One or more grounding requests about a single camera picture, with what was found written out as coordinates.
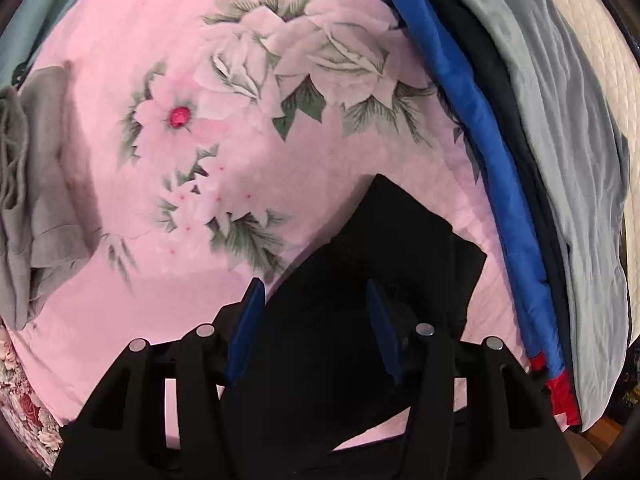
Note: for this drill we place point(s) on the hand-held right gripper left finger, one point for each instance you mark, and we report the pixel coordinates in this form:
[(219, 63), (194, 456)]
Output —
[(246, 331)]

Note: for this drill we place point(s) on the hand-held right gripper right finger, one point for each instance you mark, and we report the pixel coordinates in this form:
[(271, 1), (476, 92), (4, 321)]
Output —
[(384, 324)]

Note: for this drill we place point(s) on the black pants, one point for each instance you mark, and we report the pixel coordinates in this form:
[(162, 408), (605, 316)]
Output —
[(350, 340)]

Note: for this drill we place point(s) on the pink floral blanket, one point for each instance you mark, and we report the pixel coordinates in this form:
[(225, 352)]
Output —
[(240, 125)]

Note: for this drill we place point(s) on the blue garment with red trim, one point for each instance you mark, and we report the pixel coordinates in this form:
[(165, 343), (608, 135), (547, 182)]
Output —
[(480, 125)]

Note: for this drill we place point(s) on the red floral blanket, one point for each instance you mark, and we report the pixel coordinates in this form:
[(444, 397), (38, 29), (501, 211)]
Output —
[(25, 400)]

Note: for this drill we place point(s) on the dark navy garment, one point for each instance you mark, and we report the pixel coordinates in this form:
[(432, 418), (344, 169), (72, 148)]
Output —
[(505, 110)]

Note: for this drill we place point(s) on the grey cloth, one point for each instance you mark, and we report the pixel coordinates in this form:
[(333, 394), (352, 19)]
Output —
[(35, 190)]

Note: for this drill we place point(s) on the light grey garment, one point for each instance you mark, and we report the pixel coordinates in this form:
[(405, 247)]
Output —
[(560, 125)]

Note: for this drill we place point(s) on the white quilted mattress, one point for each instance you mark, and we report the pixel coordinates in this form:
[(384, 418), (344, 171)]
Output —
[(590, 25)]

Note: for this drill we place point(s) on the teal cloth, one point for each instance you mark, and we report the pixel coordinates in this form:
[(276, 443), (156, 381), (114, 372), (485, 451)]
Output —
[(45, 5)]

